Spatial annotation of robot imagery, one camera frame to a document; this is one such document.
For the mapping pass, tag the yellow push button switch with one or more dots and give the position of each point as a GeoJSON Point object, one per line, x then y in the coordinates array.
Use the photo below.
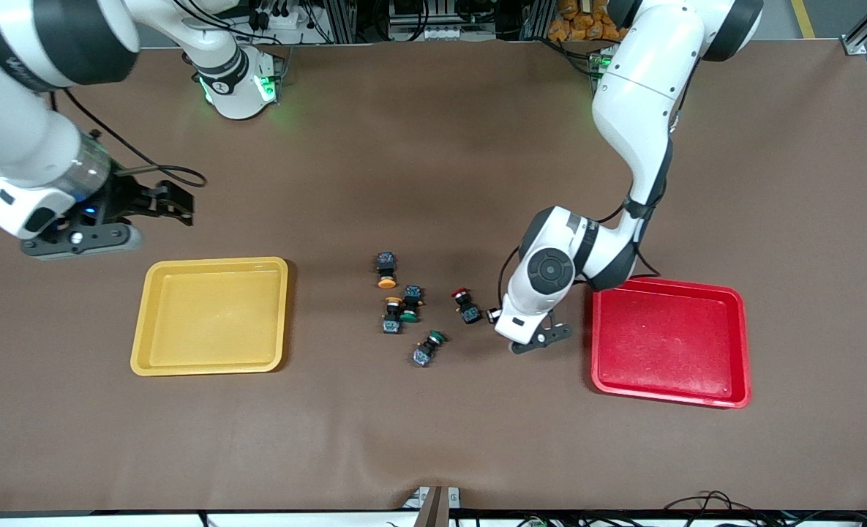
{"type": "Point", "coordinates": [391, 324]}
{"type": "Point", "coordinates": [385, 262]}

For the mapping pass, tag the red plastic tray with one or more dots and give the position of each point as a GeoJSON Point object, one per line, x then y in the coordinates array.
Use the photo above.
{"type": "Point", "coordinates": [667, 344]}

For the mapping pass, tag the brown table mat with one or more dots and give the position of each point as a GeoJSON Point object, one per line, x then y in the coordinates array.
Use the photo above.
{"type": "Point", "coordinates": [433, 183]}

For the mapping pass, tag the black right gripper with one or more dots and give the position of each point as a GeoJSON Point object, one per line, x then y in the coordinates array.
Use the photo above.
{"type": "Point", "coordinates": [123, 199]}

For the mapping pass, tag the metal table edge bracket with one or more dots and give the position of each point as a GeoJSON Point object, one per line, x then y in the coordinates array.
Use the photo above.
{"type": "Point", "coordinates": [433, 505]}

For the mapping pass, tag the white power strip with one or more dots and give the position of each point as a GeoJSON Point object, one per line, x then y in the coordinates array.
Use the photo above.
{"type": "Point", "coordinates": [279, 18]}

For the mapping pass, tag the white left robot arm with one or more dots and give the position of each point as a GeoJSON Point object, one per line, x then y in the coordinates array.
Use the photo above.
{"type": "Point", "coordinates": [645, 95]}

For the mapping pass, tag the orange lumpy objects pile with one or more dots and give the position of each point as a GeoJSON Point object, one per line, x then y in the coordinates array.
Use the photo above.
{"type": "Point", "coordinates": [579, 25]}

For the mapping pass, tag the green push button switch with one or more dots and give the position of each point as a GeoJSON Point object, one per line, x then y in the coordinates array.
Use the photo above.
{"type": "Point", "coordinates": [413, 294]}
{"type": "Point", "coordinates": [423, 356]}

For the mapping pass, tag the aluminium rack frame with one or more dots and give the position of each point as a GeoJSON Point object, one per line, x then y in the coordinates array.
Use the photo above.
{"type": "Point", "coordinates": [433, 33]}

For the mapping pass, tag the yellow plastic tray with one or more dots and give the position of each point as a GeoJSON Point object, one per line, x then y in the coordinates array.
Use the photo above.
{"type": "Point", "coordinates": [214, 315]}

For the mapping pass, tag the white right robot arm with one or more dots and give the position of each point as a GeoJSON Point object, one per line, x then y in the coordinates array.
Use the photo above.
{"type": "Point", "coordinates": [16, 139]}

